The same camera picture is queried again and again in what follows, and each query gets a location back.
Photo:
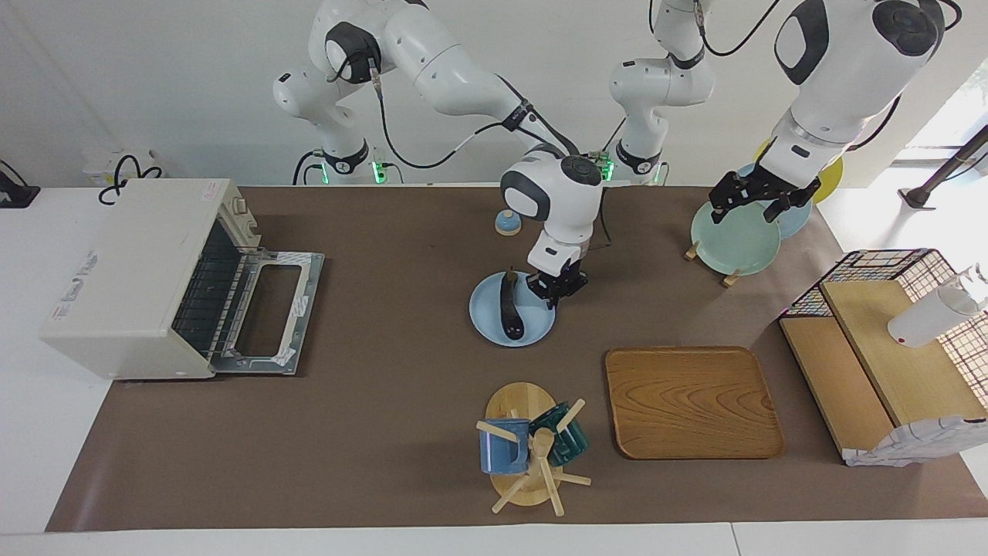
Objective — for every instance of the brown table mat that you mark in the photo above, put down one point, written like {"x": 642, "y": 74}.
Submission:
{"x": 347, "y": 448}

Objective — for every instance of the cream toaster oven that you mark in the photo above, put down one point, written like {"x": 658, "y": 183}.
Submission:
{"x": 123, "y": 270}

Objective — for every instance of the white marbled cloth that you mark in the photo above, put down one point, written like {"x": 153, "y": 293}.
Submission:
{"x": 918, "y": 444}

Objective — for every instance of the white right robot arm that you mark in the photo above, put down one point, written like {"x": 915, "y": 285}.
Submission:
{"x": 448, "y": 62}

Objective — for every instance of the white power adapter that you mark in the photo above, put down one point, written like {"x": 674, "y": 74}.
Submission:
{"x": 104, "y": 164}

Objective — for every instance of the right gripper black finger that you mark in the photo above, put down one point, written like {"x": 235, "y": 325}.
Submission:
{"x": 551, "y": 301}
{"x": 572, "y": 291}

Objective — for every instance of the light blue racked plate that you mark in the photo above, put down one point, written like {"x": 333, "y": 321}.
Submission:
{"x": 795, "y": 224}

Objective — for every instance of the small blue white bowl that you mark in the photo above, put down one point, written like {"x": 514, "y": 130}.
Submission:
{"x": 505, "y": 225}

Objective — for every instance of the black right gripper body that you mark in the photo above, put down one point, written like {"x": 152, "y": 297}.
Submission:
{"x": 559, "y": 279}

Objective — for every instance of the black clamp mount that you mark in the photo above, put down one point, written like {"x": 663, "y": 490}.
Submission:
{"x": 15, "y": 197}

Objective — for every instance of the yellow plate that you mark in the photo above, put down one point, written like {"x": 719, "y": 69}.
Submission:
{"x": 832, "y": 177}

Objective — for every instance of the dark green mug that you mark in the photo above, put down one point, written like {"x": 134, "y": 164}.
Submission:
{"x": 571, "y": 440}

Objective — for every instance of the wooden plate rack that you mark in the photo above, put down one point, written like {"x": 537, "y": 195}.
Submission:
{"x": 691, "y": 251}

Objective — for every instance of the pale green plate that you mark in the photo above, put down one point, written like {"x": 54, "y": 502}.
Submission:
{"x": 733, "y": 243}

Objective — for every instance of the black stand pole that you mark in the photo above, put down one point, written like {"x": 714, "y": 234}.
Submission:
{"x": 918, "y": 197}

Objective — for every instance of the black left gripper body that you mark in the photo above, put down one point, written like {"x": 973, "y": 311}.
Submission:
{"x": 772, "y": 189}

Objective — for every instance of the wooden serving tray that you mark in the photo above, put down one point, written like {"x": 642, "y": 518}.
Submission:
{"x": 695, "y": 405}

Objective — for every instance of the wooden mug tree stand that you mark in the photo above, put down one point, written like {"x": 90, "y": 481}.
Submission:
{"x": 517, "y": 401}

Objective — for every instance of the blue mug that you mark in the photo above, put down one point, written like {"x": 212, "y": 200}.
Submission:
{"x": 502, "y": 452}

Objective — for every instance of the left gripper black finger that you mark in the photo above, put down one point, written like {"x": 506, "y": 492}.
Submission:
{"x": 719, "y": 211}
{"x": 773, "y": 211}

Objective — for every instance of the dark purple eggplant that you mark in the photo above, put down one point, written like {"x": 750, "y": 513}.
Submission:
{"x": 511, "y": 313}

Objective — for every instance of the white cup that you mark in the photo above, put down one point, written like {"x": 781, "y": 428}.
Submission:
{"x": 926, "y": 320}

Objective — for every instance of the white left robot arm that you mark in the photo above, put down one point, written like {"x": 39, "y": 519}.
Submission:
{"x": 841, "y": 77}

